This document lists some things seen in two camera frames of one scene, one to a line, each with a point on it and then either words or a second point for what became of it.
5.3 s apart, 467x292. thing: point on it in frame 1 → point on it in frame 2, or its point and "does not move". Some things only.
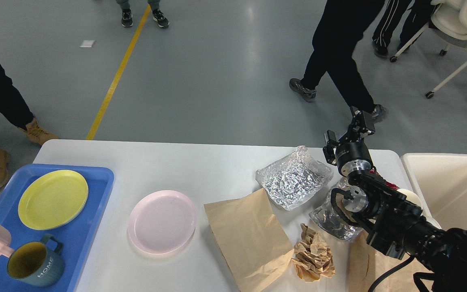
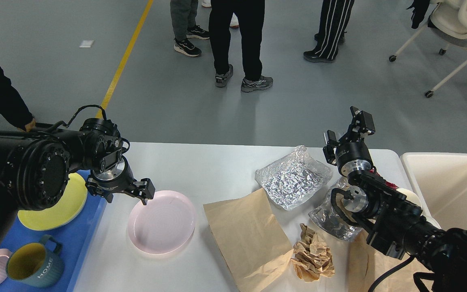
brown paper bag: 250,239 does not move
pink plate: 162,222 does not move
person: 415,22 → 335,19
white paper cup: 427,214 does not move
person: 342,24 → 251,15
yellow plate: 51,199 does not move
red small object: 392,186 does not move
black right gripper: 350,157 does not move
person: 127,20 → 183,13
